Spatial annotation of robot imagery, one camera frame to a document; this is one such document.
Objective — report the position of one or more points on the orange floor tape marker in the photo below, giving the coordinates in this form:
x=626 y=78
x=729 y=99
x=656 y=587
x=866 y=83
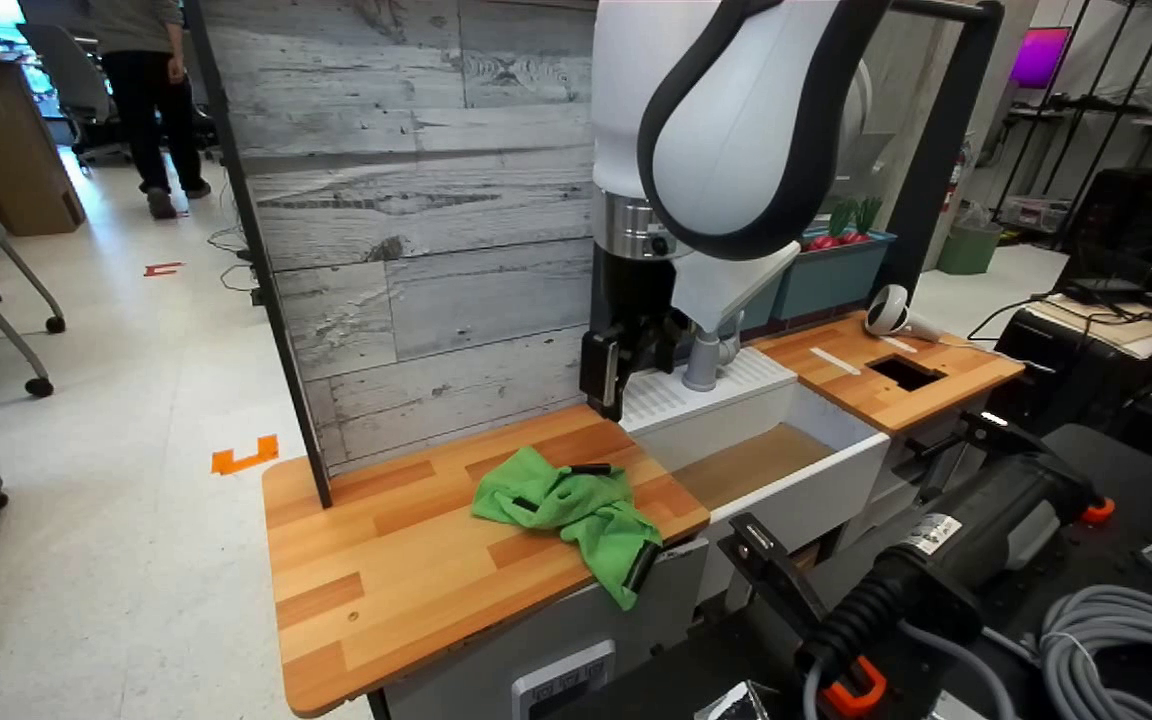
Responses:
x=245 y=456

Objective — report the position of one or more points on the white stick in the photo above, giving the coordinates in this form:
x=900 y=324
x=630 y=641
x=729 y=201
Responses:
x=836 y=361

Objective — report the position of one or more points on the green cloth towel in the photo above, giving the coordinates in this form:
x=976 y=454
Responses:
x=578 y=512

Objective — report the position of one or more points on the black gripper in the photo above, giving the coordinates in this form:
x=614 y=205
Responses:
x=636 y=288

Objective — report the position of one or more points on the black slanted frame post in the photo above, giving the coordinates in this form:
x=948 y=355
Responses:
x=256 y=252

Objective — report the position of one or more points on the red floor tape marker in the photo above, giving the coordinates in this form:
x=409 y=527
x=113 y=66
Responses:
x=160 y=268

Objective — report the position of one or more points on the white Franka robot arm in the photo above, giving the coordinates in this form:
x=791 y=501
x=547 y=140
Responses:
x=738 y=120

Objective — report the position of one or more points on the dark office chair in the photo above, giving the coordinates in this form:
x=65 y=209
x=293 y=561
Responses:
x=71 y=83

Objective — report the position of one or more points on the black clamp with orange ends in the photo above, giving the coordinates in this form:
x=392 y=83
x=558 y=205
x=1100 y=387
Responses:
x=922 y=561

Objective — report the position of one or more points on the grey wood-look back panel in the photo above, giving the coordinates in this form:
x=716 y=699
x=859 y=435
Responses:
x=417 y=201

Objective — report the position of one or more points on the white sink basin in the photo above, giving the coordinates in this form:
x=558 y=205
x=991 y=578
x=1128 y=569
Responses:
x=801 y=486

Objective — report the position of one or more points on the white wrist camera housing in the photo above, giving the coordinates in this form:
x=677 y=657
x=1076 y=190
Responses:
x=729 y=282

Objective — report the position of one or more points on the wooden desk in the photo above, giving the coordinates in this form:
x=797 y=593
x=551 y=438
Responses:
x=3 y=144

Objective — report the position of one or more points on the green bucket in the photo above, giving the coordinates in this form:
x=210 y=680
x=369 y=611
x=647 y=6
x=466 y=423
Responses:
x=964 y=244

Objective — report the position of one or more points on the red items in bin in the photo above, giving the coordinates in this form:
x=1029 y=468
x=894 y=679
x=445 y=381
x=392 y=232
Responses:
x=836 y=241

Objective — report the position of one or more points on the person in dark trousers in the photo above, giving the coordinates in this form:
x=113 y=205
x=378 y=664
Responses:
x=151 y=92

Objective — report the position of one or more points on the black frame with crossbar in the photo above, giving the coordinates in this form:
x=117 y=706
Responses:
x=931 y=175

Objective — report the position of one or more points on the metal shelf rack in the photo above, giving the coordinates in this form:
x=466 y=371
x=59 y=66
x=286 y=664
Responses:
x=1109 y=120

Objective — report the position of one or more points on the wooden counter with cutout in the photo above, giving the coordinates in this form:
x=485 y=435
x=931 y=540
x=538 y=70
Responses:
x=963 y=367

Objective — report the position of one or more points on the purple lit monitor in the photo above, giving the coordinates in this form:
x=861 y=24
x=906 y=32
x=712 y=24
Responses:
x=1040 y=56

